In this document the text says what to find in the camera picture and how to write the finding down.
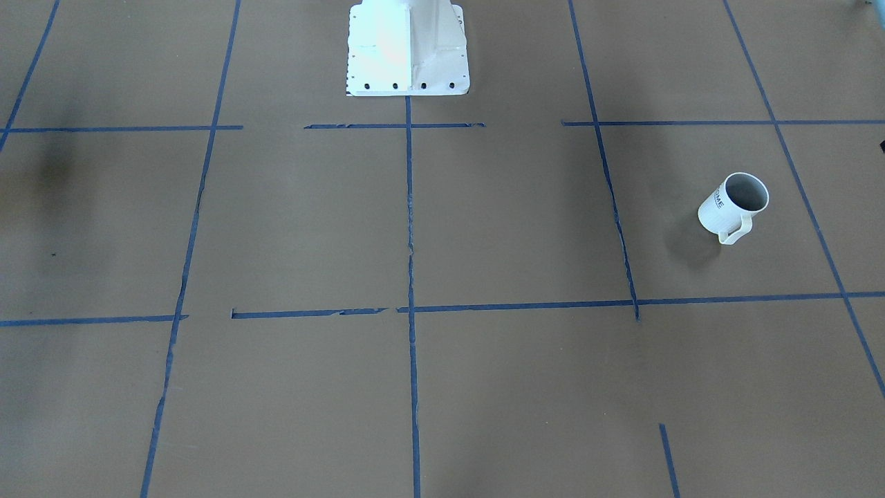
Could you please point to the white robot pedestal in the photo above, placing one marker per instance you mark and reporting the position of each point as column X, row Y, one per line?
column 407, row 48

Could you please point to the white ribbed plastic mug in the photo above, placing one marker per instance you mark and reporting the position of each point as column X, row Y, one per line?
column 728, row 212

